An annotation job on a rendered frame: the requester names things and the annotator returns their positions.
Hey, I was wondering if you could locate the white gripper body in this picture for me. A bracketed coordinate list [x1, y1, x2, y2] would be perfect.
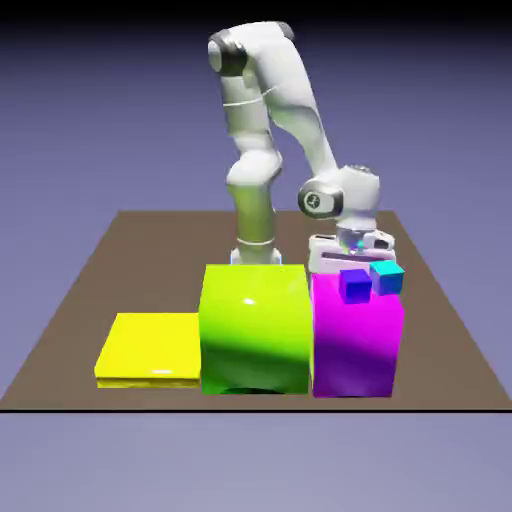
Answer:
[307, 234, 398, 276]

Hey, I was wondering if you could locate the small blue cube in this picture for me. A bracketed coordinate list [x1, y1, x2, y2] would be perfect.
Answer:
[339, 268, 374, 305]

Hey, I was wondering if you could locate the small cyan cube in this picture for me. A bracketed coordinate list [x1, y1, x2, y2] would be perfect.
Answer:
[368, 259, 406, 297]

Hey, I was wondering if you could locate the large magenta box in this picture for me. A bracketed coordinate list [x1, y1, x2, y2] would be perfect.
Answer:
[309, 270, 405, 399]

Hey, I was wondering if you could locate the large lime green box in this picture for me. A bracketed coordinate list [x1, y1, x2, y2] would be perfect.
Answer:
[198, 263, 314, 396]

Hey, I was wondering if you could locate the large flat yellow box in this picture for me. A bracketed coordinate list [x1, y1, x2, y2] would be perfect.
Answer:
[94, 312, 202, 390]

